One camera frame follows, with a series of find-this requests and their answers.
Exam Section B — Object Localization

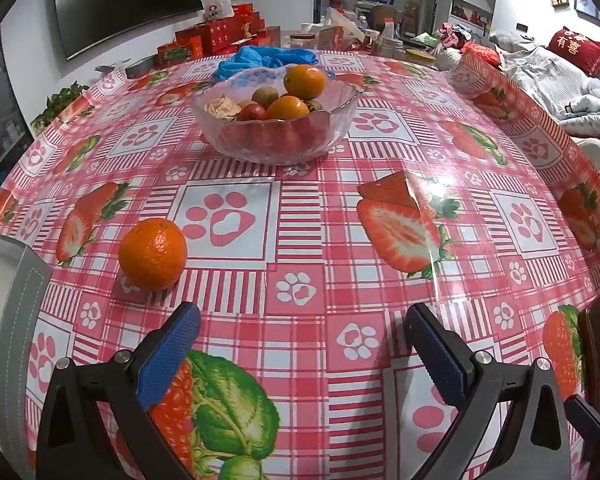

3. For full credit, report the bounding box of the glass door cabinet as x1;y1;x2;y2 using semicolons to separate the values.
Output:
0;25;33;201

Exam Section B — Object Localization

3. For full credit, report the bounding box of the green leafy plant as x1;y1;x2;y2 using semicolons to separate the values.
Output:
30;82;91;133

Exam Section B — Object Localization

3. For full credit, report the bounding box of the red snack box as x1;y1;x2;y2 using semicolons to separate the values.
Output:
319;26;346;51

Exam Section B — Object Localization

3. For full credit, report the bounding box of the grey sofa blanket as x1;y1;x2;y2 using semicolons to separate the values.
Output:
490;30;600;136

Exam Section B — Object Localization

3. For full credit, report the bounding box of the grey metal pot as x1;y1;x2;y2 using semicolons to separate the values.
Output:
125;55;158;78

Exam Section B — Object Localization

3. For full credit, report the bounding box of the red cushion gold print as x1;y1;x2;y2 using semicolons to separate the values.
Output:
546;27;600;77

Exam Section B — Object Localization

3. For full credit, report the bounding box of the clear glass jar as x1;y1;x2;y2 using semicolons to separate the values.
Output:
377;37;411;58

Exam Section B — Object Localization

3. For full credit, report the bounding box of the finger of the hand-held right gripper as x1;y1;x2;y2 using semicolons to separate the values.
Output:
564;394;600;462

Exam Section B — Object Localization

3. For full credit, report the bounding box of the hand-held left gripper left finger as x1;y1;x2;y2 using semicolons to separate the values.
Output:
36;302;203;480

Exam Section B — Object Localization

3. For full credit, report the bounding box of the beige crinkled food piece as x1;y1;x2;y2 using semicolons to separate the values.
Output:
203;96;242;123

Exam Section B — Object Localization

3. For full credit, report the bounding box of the red cloth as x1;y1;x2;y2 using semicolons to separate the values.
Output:
462;41;503;68

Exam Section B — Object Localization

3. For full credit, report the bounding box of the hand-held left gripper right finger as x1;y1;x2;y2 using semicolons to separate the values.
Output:
407;303;573;480

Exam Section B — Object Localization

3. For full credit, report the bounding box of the black television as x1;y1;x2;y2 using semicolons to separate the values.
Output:
54;0;206;61

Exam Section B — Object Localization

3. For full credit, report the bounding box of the pile of clothes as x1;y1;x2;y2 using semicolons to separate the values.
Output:
437;22;476;51

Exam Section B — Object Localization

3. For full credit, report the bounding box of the blue plastic bag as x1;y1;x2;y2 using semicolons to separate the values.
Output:
212;45;337;82

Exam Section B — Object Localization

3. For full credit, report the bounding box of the white gift bag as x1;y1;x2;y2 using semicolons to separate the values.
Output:
200;0;238;22

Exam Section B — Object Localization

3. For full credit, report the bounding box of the stack of red gift boxes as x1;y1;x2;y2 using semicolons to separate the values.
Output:
156;4;282;67

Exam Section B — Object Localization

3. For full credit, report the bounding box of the wall poster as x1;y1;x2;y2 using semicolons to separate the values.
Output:
451;0;493;26

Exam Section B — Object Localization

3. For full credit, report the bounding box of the red tomato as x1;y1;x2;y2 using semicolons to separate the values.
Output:
236;103;268;122

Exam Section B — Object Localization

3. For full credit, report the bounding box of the white grey-sided tray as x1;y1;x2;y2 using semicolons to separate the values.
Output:
0;231;52;480

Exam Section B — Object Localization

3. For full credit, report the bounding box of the red strawberry print tablecloth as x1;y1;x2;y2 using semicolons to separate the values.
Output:
0;50;600;480

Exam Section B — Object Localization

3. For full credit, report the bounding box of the clear glass bowl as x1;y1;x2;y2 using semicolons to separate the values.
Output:
190;65;360;165

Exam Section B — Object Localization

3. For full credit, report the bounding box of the brown swivel chair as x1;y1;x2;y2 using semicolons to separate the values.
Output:
370;4;398;31

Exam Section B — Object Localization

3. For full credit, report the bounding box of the orange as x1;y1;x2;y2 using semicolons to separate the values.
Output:
266;95;311;122
283;64;327;101
118;217;188;292

